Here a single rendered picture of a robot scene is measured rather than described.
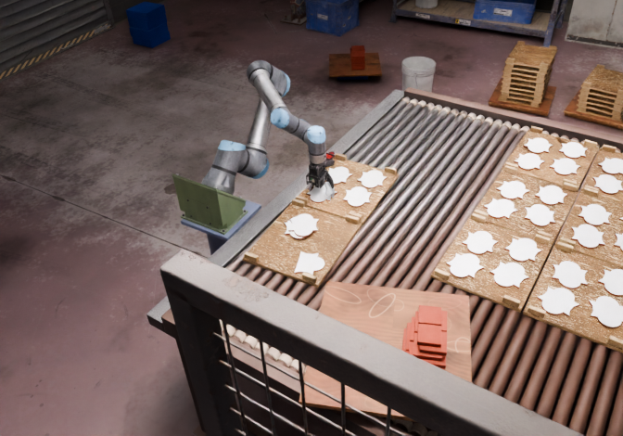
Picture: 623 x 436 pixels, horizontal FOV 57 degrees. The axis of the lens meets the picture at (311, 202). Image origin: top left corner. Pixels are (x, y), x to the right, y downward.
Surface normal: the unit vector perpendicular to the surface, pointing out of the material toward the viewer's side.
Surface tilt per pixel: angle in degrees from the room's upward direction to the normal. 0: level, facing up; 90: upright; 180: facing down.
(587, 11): 90
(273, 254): 0
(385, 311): 0
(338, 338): 0
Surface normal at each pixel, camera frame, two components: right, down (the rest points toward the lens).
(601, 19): -0.53, 0.54
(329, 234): -0.04, -0.79
